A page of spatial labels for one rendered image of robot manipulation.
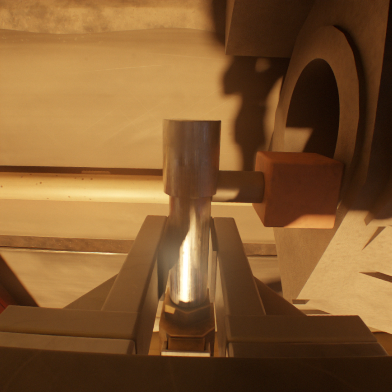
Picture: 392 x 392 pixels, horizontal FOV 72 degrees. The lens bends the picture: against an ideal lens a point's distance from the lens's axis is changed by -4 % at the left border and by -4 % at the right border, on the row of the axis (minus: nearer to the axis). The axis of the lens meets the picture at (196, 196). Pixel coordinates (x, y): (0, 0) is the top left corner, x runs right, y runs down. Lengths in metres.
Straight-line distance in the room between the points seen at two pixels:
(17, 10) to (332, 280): 0.32
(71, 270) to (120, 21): 0.42
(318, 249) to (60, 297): 0.56
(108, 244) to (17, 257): 0.17
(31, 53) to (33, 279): 0.43
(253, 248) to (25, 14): 0.41
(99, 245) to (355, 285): 0.38
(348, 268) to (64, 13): 0.29
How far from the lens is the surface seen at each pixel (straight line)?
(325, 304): 0.24
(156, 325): 0.67
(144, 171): 0.35
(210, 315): 0.16
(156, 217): 0.15
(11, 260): 0.59
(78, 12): 0.29
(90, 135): 0.34
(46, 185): 0.36
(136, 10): 0.28
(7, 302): 0.71
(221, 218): 0.15
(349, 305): 0.24
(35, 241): 0.53
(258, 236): 0.43
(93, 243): 0.48
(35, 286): 0.65
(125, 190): 0.33
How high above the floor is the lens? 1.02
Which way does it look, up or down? 48 degrees down
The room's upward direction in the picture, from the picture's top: 179 degrees counter-clockwise
